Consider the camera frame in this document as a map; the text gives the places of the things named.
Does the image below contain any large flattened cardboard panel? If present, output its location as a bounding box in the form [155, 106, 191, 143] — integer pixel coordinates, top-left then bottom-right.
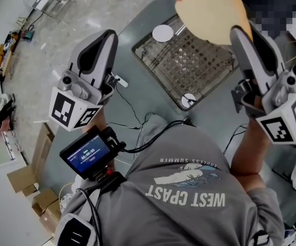
[31, 121, 55, 179]

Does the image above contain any grey black shoulder strap pad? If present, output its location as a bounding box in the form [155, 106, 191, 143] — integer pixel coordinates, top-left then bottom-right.
[251, 229, 270, 246]
[54, 213, 97, 246]

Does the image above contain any black chest cable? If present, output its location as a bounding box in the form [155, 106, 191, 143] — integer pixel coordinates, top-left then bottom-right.
[76, 188, 104, 246]

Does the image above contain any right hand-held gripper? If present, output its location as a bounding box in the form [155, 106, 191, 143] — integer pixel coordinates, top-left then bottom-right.
[229, 20, 296, 146]

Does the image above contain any person's right hand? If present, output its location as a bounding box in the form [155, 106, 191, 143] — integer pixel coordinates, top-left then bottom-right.
[249, 93, 265, 113]

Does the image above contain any person's grey printed T-shirt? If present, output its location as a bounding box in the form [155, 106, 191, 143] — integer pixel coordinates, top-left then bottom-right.
[54, 126, 286, 246]

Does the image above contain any small cardboard box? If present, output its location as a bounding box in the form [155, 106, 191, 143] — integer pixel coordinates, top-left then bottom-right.
[22, 183, 40, 197]

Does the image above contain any black floor cable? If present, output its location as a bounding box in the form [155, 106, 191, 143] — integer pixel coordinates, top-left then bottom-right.
[223, 123, 248, 155]

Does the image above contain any person's right forearm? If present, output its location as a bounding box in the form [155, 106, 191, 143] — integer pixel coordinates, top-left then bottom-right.
[229, 118, 271, 189]

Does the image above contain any rattan glass-top coffee table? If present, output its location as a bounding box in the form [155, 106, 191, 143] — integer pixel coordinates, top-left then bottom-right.
[132, 14, 241, 112]

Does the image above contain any orange sofa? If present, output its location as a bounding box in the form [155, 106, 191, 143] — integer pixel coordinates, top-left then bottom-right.
[0, 31, 20, 70]

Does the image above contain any black power strip cable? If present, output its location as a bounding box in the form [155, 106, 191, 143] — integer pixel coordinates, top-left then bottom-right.
[109, 86, 154, 131]

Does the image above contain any white rounded device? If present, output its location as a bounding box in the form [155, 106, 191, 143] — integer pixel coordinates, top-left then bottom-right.
[0, 93, 13, 105]

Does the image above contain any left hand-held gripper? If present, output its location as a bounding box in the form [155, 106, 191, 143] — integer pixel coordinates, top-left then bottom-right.
[48, 29, 119, 132]

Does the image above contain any small white round plate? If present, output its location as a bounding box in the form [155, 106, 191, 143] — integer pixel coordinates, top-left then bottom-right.
[152, 24, 174, 42]

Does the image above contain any person's grey trouser leg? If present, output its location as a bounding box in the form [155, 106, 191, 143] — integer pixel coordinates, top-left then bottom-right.
[137, 113, 170, 153]

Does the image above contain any person's left forearm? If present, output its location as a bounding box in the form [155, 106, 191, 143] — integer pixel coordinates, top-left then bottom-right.
[82, 110, 109, 134]

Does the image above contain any black chest-mounted monitor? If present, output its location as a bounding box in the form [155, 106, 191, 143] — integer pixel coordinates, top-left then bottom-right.
[59, 126, 127, 181]

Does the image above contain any black monitor cable bundle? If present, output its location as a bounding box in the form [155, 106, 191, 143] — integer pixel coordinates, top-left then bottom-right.
[122, 119, 197, 154]

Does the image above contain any closed cardboard box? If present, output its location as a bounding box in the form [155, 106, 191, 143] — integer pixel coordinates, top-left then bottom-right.
[39, 201, 63, 234]
[32, 188, 59, 216]

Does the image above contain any pink lounge chair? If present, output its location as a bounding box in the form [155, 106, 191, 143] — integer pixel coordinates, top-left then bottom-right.
[0, 119, 14, 132]

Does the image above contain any white power strip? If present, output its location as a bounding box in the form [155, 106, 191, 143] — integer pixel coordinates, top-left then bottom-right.
[113, 74, 129, 88]

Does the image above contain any gold wire rack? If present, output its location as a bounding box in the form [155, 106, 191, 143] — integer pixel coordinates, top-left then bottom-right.
[283, 38, 296, 65]

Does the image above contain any round white basket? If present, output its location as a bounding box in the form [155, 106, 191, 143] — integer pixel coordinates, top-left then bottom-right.
[58, 182, 77, 215]

